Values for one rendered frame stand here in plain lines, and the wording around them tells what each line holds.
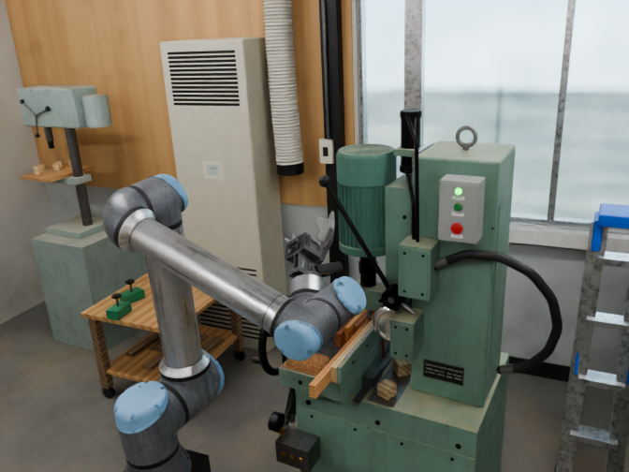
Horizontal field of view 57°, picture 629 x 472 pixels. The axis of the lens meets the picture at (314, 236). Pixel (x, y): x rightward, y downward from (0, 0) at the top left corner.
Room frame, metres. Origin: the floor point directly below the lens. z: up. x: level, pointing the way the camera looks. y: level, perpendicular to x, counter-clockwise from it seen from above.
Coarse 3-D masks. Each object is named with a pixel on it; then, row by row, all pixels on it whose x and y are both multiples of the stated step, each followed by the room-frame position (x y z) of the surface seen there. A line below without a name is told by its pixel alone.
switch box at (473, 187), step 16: (448, 176) 1.41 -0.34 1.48; (464, 176) 1.40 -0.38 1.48; (448, 192) 1.38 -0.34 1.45; (464, 192) 1.36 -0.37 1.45; (480, 192) 1.35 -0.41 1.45; (448, 208) 1.37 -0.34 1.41; (464, 208) 1.36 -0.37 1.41; (480, 208) 1.36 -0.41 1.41; (448, 224) 1.37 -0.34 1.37; (464, 224) 1.35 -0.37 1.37; (480, 224) 1.37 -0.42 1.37; (448, 240) 1.38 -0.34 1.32; (464, 240) 1.35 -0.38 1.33
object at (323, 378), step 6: (360, 330) 1.62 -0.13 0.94; (354, 336) 1.58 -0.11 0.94; (348, 342) 1.55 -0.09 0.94; (342, 348) 1.51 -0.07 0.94; (336, 354) 1.48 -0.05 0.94; (324, 372) 1.39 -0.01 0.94; (318, 378) 1.36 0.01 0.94; (324, 378) 1.37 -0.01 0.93; (312, 384) 1.34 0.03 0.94; (318, 384) 1.34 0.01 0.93; (324, 384) 1.37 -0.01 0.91; (312, 390) 1.33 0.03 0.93; (318, 390) 1.34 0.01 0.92; (312, 396) 1.33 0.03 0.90
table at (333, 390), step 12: (324, 348) 1.58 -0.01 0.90; (336, 348) 1.58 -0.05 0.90; (372, 348) 1.58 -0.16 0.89; (372, 360) 1.57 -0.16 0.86; (288, 372) 1.47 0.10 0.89; (300, 372) 1.46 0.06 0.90; (360, 372) 1.50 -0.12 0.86; (288, 384) 1.47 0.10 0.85; (300, 384) 1.45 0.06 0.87; (336, 384) 1.39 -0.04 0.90; (348, 384) 1.43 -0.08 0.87; (324, 396) 1.41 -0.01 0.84; (336, 396) 1.39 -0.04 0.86
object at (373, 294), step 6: (366, 288) 1.64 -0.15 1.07; (372, 288) 1.64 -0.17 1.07; (378, 288) 1.64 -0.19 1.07; (384, 288) 1.64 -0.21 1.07; (366, 294) 1.64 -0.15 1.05; (372, 294) 1.63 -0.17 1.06; (378, 294) 1.62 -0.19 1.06; (366, 300) 1.64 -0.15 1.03; (372, 300) 1.63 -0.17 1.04; (366, 306) 1.64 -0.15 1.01; (372, 306) 1.63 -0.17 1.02
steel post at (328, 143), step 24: (336, 0) 3.07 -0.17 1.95; (336, 24) 3.07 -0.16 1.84; (336, 48) 3.07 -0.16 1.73; (336, 72) 3.07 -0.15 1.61; (336, 96) 3.08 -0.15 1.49; (336, 120) 3.08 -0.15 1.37; (336, 144) 3.08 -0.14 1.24; (336, 168) 3.08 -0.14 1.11; (336, 192) 3.08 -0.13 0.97; (336, 216) 3.09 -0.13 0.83; (336, 240) 3.09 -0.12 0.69
